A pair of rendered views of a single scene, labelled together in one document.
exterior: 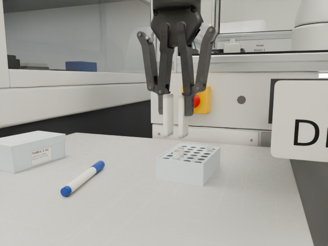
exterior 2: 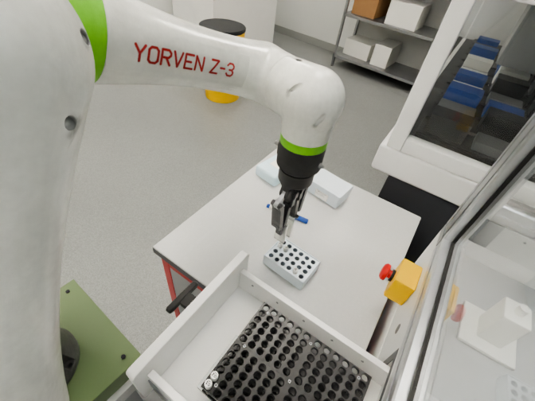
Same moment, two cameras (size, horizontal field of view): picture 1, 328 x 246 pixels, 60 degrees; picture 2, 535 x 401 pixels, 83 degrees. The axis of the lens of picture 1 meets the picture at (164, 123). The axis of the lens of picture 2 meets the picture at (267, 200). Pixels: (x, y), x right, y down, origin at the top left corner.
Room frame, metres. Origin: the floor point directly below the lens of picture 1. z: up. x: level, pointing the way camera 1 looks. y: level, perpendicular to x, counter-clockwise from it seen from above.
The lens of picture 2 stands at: (0.49, -0.52, 1.45)
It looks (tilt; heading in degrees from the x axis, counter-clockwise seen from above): 44 degrees down; 99
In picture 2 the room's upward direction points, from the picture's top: 8 degrees clockwise
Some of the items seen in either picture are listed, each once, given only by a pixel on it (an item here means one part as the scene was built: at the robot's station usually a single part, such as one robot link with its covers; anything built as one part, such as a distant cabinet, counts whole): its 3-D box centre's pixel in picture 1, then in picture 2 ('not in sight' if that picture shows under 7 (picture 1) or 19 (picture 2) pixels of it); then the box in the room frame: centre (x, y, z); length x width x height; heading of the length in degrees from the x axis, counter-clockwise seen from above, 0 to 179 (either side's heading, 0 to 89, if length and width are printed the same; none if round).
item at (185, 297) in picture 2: not in sight; (187, 300); (0.33, -0.28, 0.91); 0.07 x 0.04 x 0.01; 70
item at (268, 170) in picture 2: not in sight; (279, 167); (0.38, 0.33, 0.78); 0.15 x 0.10 x 0.04; 62
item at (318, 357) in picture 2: not in sight; (286, 387); (0.55, -0.36, 0.87); 0.22 x 0.18 x 0.06; 160
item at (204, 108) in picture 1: (195, 99); (401, 281); (0.75, -0.08, 0.88); 0.07 x 0.05 x 0.07; 70
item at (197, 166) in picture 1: (190, 161); (290, 262); (0.51, -0.05, 0.78); 0.12 x 0.08 x 0.04; 157
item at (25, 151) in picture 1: (27, 149); (329, 188); (0.57, 0.28, 0.79); 0.13 x 0.09 x 0.05; 153
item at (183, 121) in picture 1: (183, 115); (280, 231); (0.46, -0.03, 0.87); 0.03 x 0.01 x 0.07; 157
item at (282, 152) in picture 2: not in sight; (298, 153); (0.46, -0.02, 1.10); 0.12 x 0.09 x 0.06; 157
